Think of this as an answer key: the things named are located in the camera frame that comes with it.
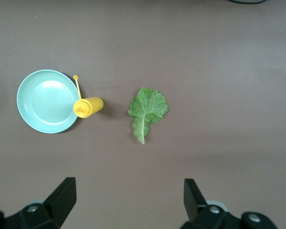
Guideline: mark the green lettuce leaf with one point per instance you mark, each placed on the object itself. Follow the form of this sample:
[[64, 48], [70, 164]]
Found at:
[[147, 107]]

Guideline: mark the yellow squeeze bottle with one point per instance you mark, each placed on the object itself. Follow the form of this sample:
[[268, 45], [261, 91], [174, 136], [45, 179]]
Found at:
[[89, 107]]

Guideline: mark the mint green plate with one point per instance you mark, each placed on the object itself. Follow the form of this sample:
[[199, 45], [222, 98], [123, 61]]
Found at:
[[47, 101]]

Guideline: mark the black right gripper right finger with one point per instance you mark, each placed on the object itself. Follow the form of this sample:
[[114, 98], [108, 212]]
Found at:
[[200, 214]]

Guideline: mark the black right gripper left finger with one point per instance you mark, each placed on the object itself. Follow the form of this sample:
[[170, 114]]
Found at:
[[50, 212]]

